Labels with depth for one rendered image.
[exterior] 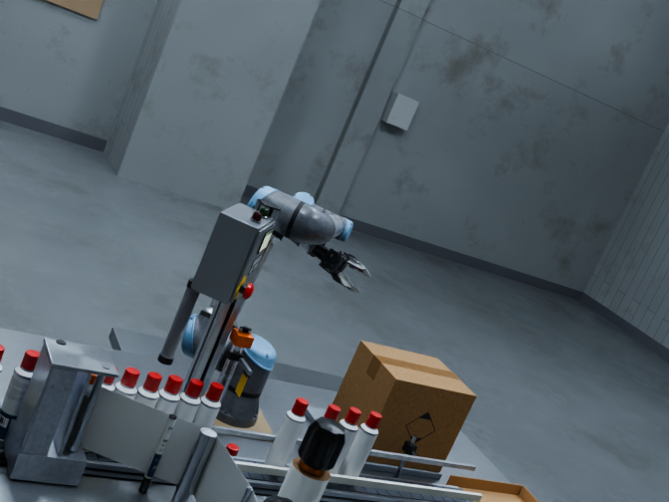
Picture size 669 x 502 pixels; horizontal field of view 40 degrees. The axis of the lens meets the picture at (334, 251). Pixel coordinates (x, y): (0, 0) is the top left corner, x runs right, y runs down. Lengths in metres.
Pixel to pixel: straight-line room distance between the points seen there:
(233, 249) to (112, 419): 0.44
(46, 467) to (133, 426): 0.20
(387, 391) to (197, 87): 6.05
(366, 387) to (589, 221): 9.42
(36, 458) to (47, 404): 0.12
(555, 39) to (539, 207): 2.03
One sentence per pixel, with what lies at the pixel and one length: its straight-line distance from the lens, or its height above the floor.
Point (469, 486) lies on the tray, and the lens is 2.89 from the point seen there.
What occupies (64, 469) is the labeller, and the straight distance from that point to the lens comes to 1.97.
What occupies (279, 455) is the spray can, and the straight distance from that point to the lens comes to 2.29.
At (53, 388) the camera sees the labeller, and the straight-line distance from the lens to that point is 1.87.
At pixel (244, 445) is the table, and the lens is 2.52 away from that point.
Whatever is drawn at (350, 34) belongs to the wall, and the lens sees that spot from 9.63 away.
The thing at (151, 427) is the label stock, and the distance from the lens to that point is 2.00.
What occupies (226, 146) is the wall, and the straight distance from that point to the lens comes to 8.58.
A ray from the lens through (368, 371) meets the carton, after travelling 2.69.
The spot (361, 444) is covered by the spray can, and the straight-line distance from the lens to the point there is 2.38.
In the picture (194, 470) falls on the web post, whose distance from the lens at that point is 1.99.
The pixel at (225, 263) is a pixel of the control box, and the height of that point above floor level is 1.37.
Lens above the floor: 1.93
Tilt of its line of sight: 13 degrees down
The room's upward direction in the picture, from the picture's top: 23 degrees clockwise
